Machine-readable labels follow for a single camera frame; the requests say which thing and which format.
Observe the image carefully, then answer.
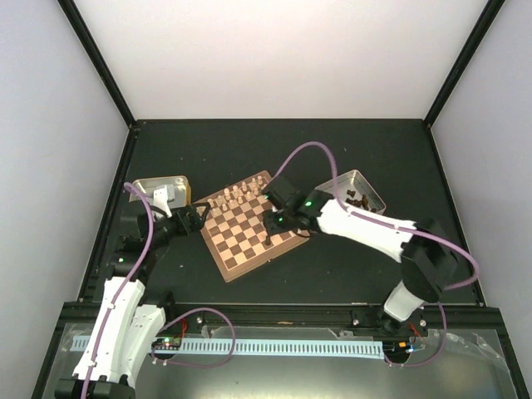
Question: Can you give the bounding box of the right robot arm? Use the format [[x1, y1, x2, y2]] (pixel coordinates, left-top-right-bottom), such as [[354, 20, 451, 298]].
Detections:
[[263, 190, 458, 335]]

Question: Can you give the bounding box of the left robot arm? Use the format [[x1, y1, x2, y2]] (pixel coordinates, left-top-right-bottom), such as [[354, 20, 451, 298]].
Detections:
[[54, 202, 210, 398]]

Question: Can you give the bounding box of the white chess pieces row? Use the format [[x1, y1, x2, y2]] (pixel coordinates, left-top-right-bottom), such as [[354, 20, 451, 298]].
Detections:
[[204, 171, 271, 217]]

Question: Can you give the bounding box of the wooden chess board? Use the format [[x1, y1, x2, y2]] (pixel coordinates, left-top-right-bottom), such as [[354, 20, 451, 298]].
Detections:
[[190, 170, 311, 283]]

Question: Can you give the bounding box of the small circuit board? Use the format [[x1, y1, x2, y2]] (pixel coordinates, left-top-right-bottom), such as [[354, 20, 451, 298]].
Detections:
[[152, 337, 182, 351]]

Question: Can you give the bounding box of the yellow-rimmed metal tin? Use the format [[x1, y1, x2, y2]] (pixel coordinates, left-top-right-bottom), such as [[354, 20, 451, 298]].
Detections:
[[132, 175, 192, 209]]

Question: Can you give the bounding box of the pink-rimmed metal tin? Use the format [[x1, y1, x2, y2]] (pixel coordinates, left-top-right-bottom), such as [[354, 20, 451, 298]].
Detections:
[[336, 170, 387, 215]]

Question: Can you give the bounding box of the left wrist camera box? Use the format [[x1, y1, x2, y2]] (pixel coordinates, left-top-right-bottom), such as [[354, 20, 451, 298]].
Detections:
[[152, 185, 175, 217]]

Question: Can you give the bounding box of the light blue cable duct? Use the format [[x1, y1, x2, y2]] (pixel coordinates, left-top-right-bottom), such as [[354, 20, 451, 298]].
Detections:
[[72, 335, 384, 361]]

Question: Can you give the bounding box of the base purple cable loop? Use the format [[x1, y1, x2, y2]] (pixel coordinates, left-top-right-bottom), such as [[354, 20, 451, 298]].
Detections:
[[151, 307, 237, 369]]

